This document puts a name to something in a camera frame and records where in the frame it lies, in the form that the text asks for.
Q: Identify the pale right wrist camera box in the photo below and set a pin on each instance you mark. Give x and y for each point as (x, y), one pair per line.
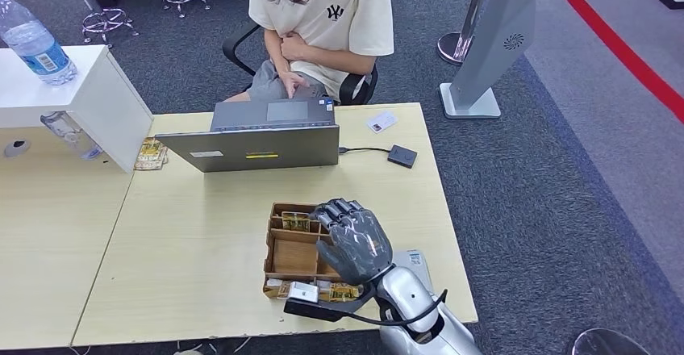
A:
(303, 292)

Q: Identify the white ID card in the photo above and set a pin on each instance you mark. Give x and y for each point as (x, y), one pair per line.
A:
(382, 121)

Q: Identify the black office chair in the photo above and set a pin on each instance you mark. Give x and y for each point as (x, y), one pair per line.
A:
(355, 88)

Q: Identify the round glossy grey dome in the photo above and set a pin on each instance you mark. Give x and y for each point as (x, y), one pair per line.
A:
(606, 344)

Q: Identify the person's right forearm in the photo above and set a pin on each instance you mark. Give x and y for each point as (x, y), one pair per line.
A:
(275, 50)

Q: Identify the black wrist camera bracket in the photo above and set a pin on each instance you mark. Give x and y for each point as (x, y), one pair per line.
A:
(320, 311)

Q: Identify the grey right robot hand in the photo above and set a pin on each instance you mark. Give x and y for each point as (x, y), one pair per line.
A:
(358, 245)

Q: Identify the white card reader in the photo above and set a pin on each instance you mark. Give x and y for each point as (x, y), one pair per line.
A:
(418, 264)

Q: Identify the small black USB device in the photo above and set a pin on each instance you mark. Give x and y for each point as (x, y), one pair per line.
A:
(402, 156)

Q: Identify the yellow patterned key card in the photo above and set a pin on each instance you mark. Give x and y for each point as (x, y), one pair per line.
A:
(343, 292)
(295, 222)
(282, 290)

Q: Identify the white desk shelf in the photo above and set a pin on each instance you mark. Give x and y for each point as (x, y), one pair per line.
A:
(101, 104)

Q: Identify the person's left hand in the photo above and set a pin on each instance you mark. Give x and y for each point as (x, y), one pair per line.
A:
(295, 48)

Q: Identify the red floor tape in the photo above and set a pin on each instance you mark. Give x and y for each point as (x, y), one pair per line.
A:
(614, 45)

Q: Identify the grey kiosk stand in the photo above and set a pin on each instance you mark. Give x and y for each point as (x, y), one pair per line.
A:
(491, 48)

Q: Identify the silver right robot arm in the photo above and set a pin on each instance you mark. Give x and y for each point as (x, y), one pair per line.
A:
(411, 299)

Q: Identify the chrome stanchion post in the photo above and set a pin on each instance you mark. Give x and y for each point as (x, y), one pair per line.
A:
(454, 49)

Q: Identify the stack of yellow key cards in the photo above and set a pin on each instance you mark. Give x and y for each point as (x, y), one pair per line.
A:
(150, 155)

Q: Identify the grey laptop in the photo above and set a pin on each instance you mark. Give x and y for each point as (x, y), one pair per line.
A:
(251, 152)

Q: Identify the person's right hand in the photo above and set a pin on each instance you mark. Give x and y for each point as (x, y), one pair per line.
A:
(293, 80)

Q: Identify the clear water bottle blue label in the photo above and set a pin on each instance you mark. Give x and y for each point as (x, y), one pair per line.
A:
(36, 53)

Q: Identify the person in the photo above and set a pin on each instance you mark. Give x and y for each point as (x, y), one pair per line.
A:
(331, 21)

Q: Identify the wooden card organizer box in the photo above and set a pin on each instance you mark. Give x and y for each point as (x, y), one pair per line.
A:
(291, 256)

